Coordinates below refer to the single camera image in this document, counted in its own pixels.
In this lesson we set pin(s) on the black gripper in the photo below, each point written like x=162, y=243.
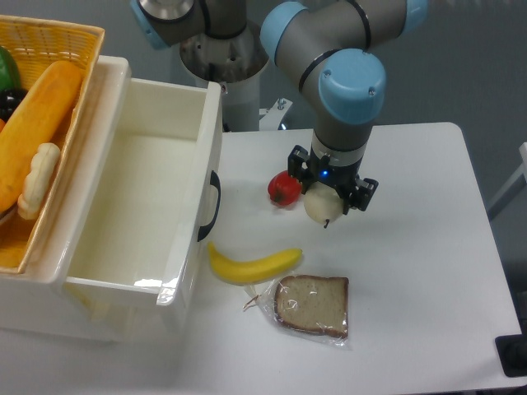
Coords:
x=335, y=169

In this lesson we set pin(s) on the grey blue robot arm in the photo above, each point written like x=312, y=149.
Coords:
x=326, y=55

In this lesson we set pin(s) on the white open upper drawer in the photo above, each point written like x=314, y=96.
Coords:
x=139, y=245

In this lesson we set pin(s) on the white drawer cabinet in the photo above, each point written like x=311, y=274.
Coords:
x=38, y=300

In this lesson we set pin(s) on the red bell pepper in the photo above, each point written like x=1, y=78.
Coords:
x=283, y=189

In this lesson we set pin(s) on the yellow banana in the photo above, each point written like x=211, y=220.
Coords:
x=253, y=271

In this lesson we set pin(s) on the bread slice in plastic bag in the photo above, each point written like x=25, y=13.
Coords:
x=311, y=307

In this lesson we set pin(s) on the white table leg at right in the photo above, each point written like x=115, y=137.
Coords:
x=510, y=189

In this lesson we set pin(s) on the black device at table edge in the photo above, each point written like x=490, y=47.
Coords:
x=512, y=354

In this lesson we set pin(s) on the cream pastry piece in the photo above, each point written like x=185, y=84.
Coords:
x=36, y=183

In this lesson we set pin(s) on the orange baguette loaf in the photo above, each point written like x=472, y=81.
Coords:
x=34, y=122

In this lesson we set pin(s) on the yellow wicker basket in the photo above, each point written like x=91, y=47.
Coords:
x=55, y=60

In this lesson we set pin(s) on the dark purple grapes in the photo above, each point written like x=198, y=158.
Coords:
x=10, y=99

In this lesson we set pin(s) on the green bell pepper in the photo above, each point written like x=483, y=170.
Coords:
x=9, y=72

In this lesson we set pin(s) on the white metal frame bracket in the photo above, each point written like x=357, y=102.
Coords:
x=275, y=117

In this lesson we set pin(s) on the black drawer handle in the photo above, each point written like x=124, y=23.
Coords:
x=214, y=202

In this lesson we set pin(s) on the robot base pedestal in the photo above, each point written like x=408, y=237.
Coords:
x=236, y=64

